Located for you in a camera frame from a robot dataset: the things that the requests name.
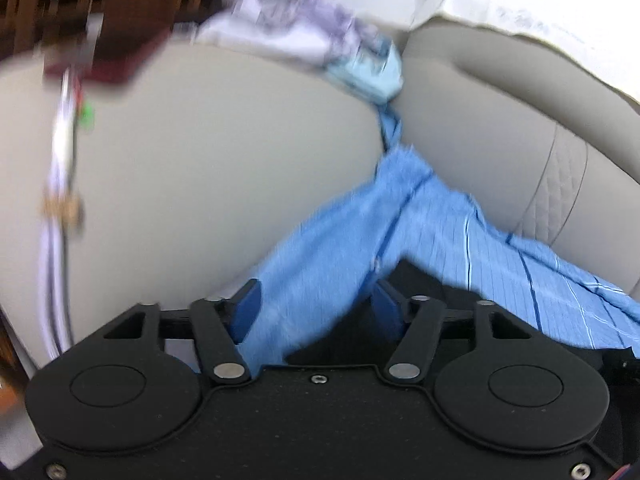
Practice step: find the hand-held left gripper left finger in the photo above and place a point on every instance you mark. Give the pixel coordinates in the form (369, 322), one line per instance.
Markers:
(246, 310)

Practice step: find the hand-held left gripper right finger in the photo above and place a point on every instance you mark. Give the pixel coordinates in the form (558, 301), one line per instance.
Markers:
(387, 310)

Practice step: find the black pants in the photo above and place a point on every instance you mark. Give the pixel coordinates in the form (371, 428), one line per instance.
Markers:
(347, 332)

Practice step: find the blue striped sheet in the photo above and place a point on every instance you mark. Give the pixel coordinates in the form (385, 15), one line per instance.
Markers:
(430, 220)

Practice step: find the beige leather sofa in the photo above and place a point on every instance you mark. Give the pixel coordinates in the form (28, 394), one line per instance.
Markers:
(225, 160)

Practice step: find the dark red box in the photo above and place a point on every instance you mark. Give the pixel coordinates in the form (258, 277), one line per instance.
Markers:
(120, 60)

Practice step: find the floral printed cloth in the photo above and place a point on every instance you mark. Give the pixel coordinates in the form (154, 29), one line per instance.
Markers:
(300, 15)

